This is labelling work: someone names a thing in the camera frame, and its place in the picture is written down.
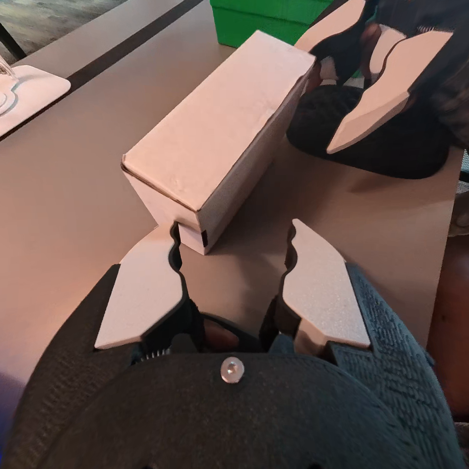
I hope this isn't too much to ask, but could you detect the person's left hand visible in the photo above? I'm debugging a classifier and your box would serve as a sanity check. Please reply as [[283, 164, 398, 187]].
[[203, 320, 240, 350]]

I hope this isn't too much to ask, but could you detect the document stand with white base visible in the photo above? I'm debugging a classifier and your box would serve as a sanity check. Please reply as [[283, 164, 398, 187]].
[[0, 55, 71, 138]]

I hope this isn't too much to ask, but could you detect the green cardboard box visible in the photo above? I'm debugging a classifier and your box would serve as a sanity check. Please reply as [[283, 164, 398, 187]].
[[210, 0, 332, 48]]

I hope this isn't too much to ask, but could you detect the black quilted mat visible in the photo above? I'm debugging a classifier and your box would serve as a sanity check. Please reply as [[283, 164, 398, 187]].
[[286, 82, 451, 180]]

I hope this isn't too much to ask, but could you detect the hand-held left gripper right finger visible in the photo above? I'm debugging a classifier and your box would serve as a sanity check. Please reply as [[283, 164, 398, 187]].
[[281, 218, 371, 357]]

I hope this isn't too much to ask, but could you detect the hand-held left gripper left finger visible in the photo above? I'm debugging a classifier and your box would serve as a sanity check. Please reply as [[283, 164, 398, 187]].
[[94, 221, 190, 349]]

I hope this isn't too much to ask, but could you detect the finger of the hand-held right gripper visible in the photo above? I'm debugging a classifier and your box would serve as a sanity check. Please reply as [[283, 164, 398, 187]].
[[325, 31, 455, 154], [294, 0, 368, 55]]

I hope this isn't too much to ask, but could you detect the white cardboard mailer box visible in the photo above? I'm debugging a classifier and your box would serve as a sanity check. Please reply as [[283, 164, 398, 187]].
[[121, 30, 317, 255]]

